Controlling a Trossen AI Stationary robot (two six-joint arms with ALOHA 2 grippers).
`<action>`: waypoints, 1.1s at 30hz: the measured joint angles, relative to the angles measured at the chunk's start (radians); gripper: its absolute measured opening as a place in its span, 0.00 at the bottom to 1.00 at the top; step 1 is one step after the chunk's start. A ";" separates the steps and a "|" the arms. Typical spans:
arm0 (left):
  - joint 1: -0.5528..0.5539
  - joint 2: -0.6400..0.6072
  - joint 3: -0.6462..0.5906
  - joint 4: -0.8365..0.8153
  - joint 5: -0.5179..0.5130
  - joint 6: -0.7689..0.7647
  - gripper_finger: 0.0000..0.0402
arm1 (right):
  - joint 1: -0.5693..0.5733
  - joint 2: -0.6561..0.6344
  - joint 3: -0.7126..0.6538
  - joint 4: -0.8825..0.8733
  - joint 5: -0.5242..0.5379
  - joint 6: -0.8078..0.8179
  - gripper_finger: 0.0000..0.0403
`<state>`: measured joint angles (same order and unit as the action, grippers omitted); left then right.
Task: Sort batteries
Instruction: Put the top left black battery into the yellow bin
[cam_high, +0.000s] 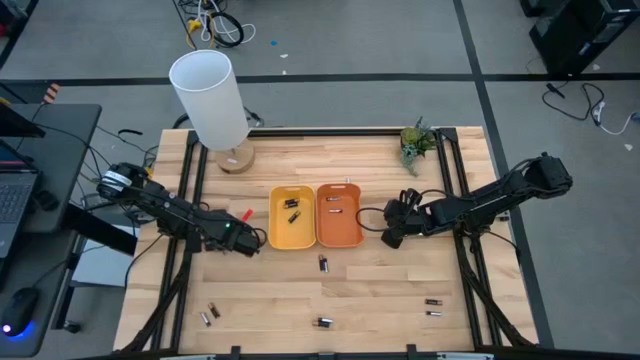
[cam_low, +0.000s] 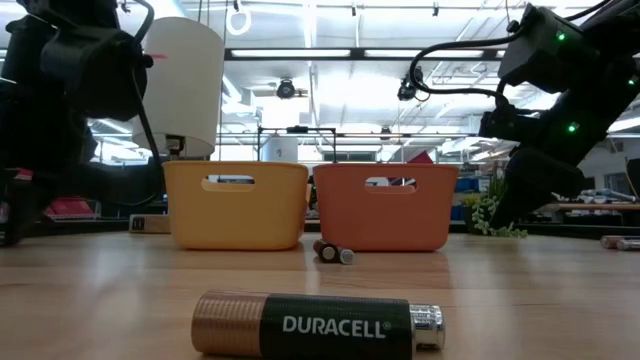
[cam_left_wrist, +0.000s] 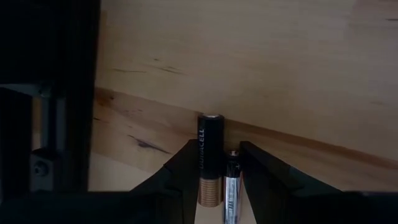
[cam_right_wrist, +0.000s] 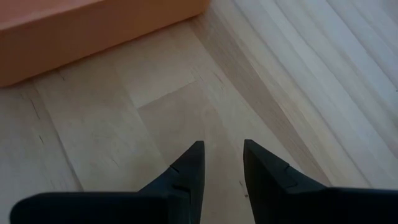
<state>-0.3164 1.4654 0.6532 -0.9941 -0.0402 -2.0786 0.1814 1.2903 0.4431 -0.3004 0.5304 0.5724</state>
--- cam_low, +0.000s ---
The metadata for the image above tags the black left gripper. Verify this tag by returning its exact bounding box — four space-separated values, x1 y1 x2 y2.
0 79 99 247

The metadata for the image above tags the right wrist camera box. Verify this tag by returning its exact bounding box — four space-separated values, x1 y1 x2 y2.
478 102 544 144

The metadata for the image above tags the black metal frame stand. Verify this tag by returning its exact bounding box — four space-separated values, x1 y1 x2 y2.
257 125 337 164

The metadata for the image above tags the trailing pale green succulent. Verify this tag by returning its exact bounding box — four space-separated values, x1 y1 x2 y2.
459 193 529 239

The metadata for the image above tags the orange plastic bin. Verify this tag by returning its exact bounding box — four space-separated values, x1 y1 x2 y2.
313 163 460 253

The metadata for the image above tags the white cylindrical tank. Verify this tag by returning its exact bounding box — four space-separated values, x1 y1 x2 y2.
260 137 300 165

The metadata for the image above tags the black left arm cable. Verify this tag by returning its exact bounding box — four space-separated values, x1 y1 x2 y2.
130 0 166 174

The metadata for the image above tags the wooden workbench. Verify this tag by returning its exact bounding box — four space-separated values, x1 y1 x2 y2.
554 202 640 211

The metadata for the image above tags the white hanging ring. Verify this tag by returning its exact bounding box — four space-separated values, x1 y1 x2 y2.
225 0 253 37

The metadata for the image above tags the copper black Duracell battery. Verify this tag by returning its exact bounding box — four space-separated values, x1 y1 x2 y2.
191 291 415 360

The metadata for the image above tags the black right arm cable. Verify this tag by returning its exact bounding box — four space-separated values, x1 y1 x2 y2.
408 29 526 109

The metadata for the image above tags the blue storage bin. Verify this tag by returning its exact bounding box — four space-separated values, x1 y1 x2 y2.
448 177 481 221

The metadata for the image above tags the long ceiling light fixture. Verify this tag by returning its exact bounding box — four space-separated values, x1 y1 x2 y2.
224 47 506 62

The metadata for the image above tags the red bin shelf rack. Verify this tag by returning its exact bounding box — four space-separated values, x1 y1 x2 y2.
14 167 101 221

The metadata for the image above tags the yellow plastic bin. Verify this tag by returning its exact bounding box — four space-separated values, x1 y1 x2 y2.
162 160 310 251

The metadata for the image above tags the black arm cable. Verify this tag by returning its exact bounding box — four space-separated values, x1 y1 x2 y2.
130 0 166 174
408 29 526 109

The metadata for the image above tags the black ceiling camera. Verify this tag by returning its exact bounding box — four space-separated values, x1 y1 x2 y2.
397 65 431 104
276 78 297 100

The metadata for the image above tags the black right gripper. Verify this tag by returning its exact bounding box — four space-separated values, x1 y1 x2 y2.
488 59 640 232

